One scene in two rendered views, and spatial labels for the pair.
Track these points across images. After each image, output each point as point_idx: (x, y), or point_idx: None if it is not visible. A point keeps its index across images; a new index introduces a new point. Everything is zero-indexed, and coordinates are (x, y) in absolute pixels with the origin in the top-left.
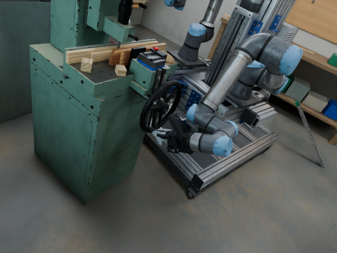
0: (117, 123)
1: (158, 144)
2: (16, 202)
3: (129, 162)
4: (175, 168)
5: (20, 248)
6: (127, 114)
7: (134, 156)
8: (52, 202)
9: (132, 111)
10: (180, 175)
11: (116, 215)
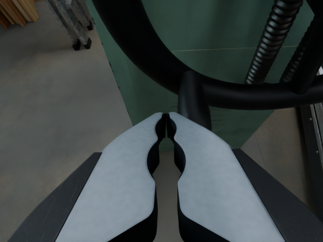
0: (174, 38)
1: (319, 133)
2: (93, 105)
3: (228, 135)
4: (322, 201)
5: (60, 153)
6: (216, 16)
7: (242, 130)
8: (118, 126)
9: (238, 10)
10: (322, 221)
11: (165, 193)
